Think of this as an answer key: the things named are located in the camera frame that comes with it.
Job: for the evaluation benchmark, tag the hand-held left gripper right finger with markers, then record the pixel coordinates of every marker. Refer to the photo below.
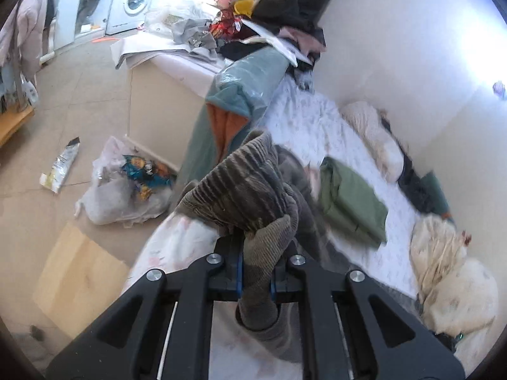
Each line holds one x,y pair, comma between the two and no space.
273,285

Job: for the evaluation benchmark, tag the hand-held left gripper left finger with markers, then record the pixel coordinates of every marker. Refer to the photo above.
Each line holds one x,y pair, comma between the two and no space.
239,275

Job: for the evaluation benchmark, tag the folded green garment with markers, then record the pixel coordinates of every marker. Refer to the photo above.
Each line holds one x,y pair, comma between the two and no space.
350,202

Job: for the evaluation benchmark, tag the white plastic trash bag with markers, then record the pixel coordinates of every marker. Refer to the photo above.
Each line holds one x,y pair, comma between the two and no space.
124,184

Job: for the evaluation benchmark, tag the bed with white sheet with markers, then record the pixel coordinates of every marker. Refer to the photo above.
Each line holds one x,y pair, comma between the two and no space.
317,134

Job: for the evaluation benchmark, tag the cardboard sheet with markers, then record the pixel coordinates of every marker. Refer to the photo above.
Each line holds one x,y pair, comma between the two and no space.
81,279

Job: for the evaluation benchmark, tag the teal and orange blanket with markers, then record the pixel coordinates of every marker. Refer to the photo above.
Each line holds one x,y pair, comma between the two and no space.
233,103

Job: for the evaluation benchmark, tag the cream pillow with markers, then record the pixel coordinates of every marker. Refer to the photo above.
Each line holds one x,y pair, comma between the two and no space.
374,140

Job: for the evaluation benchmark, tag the white floral duvet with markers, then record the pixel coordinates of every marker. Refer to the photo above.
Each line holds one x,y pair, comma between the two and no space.
455,277

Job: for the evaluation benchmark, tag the white cabinet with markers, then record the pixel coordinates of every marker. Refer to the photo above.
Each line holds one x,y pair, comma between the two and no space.
168,99

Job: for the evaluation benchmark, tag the empty snack wrapper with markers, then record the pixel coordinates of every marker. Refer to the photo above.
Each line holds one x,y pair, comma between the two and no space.
61,166

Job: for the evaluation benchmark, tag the grey cloth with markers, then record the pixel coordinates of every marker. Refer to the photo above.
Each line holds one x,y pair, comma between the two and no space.
196,35

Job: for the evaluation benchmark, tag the red snack packet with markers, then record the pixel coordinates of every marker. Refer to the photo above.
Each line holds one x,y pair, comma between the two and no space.
225,25

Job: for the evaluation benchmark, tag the clear plastic bag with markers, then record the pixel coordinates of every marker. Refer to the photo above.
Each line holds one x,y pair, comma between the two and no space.
174,14

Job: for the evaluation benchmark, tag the yellow round object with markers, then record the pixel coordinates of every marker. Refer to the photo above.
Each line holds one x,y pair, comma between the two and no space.
243,6

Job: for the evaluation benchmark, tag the wooden shelf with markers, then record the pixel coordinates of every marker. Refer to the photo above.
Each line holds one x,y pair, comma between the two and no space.
12,120

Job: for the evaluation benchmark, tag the pile of dark clothes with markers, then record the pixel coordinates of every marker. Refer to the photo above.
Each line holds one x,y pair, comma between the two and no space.
295,4

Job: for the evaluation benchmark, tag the white washing machine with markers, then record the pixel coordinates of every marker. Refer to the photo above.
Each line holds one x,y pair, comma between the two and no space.
130,2

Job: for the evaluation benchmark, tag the white kitchen cupboard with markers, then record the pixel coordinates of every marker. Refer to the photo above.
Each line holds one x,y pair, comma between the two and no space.
73,6

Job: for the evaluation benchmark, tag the hanging pink garment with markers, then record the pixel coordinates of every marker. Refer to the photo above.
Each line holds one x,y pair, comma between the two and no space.
23,27

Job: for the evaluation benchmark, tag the dark garment by wall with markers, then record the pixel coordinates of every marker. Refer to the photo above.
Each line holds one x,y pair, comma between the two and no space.
420,184

